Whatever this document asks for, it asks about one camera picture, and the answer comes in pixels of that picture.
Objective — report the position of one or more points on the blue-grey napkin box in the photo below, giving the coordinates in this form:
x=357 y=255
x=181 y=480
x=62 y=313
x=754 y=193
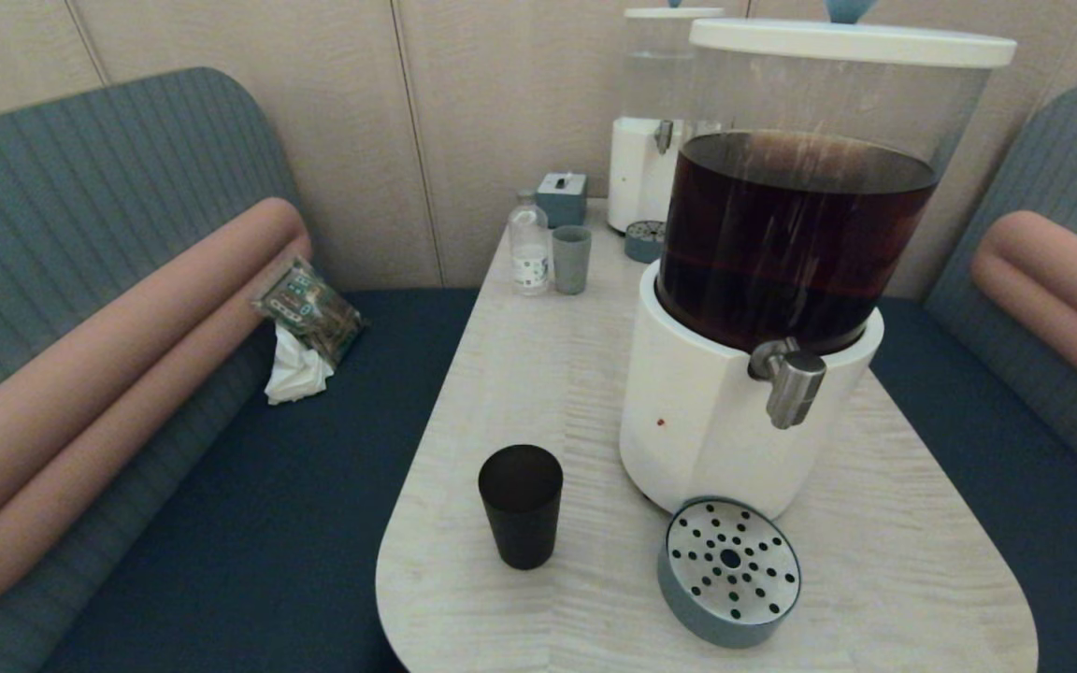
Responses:
x=561 y=198

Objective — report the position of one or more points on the small blue-grey drip tray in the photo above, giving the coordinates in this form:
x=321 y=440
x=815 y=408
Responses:
x=641 y=245

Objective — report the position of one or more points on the steel dispenser tap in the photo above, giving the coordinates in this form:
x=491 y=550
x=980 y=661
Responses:
x=796 y=388

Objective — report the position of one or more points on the large tea dispenser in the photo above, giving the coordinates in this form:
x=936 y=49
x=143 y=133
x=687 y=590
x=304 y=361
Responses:
x=688 y=421

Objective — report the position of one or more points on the grey-blue cup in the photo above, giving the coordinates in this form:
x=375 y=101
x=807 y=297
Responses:
x=571 y=262

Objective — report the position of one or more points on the large blue-grey perforated drip tray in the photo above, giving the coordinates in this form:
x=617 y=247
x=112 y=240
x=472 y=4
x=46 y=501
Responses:
x=730 y=561

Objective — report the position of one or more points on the pink bolster cushion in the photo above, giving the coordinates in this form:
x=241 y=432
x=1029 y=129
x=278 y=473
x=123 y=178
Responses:
x=1062 y=290
x=80 y=393

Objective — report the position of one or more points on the green patterned snack packet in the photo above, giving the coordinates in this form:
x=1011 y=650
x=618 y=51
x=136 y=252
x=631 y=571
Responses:
x=309 y=308

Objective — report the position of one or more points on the crumpled white tissue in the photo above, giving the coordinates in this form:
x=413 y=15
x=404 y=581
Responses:
x=295 y=374

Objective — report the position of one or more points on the dark blue seat cushion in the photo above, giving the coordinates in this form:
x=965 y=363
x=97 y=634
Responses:
x=267 y=514
x=1015 y=495

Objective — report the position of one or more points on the small clear water dispenser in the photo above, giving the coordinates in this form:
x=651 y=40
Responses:
x=637 y=168

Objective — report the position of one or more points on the black tapered cup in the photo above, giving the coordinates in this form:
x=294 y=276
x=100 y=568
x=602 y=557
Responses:
x=520 y=514

